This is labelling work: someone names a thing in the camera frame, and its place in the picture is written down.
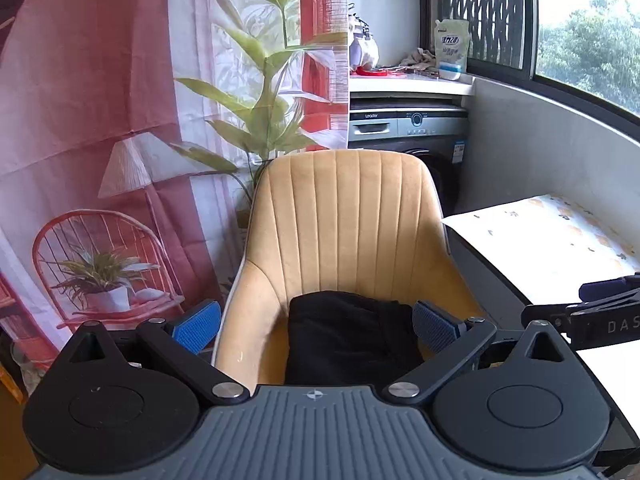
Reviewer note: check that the yellow upholstered chair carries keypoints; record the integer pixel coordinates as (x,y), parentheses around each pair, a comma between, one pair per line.
(340,220)

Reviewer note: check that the patterned window grille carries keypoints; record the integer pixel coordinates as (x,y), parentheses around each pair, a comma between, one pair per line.
(480,10)

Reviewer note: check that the dark framed window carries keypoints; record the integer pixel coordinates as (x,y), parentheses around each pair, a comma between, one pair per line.
(585,35)

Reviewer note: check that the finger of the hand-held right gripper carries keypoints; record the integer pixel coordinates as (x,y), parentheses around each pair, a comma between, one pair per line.
(605,287)
(542,312)

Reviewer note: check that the dark edged table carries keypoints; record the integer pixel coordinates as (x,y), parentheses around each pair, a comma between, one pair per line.
(500,280)

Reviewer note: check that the red plastic item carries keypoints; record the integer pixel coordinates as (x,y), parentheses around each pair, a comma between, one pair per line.
(372,72)

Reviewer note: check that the grey washing machine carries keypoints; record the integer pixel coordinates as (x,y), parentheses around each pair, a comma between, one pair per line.
(400,127)

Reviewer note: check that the white detergent pouch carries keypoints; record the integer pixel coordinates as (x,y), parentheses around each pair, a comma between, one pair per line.
(451,42)

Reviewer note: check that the printed backdrop cloth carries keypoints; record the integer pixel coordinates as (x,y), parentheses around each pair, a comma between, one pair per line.
(100,85)

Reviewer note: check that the floral checked tablecloth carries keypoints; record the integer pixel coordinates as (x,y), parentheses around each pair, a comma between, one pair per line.
(550,240)

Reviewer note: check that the white countertop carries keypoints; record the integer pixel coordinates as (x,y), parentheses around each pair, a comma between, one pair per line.
(410,86)

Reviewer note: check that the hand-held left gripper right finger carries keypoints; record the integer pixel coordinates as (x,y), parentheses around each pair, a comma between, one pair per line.
(435,330)

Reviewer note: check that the beige rag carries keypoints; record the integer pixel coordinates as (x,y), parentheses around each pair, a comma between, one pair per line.
(420,60)

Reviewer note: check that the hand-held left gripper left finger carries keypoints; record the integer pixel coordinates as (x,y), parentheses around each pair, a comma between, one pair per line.
(195,327)

